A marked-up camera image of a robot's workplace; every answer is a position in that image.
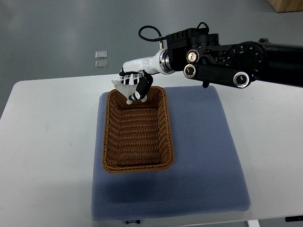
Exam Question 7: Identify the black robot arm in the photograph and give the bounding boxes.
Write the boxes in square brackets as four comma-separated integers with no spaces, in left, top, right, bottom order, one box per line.
[153,22,303,88]

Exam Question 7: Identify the upper silver floor plate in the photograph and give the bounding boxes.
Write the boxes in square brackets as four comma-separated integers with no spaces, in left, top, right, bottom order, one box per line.
[95,50,107,59]

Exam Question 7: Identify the brown wicker basket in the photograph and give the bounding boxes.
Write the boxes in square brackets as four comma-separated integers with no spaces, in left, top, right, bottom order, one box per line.
[102,86,174,174]

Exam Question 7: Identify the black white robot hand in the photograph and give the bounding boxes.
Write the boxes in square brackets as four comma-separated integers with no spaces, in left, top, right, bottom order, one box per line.
[119,53,166,102]

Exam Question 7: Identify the white bear figurine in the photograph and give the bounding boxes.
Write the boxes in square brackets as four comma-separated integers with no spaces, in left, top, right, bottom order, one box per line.
[111,80,137,105]

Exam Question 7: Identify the blue textured mat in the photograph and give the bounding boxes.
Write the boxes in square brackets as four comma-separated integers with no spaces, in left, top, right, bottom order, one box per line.
[91,86,250,221]

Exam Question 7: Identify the wooden box corner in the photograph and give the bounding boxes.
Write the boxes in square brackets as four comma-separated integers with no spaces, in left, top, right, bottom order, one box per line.
[267,0,303,13]

